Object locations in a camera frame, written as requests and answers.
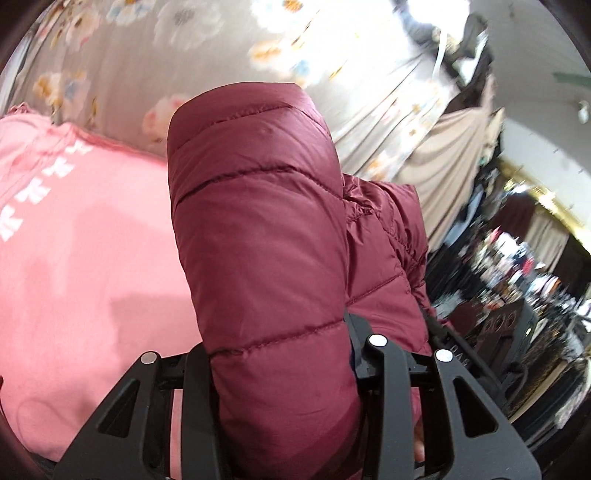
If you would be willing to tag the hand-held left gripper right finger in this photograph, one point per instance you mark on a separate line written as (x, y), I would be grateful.
(385, 374)

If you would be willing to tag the cluttered shelves of goods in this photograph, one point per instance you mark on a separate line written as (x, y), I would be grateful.
(531, 258)

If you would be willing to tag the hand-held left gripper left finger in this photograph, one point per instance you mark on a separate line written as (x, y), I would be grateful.
(196, 397)

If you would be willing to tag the maroon puffer jacket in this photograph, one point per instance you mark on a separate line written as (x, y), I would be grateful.
(258, 230)

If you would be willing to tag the beige cloth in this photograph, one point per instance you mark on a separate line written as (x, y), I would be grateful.
(443, 152)

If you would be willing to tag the grey floral bedsheet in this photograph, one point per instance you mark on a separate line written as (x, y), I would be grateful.
(184, 60)

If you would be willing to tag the pink blanket with white print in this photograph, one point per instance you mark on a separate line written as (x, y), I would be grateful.
(92, 277)

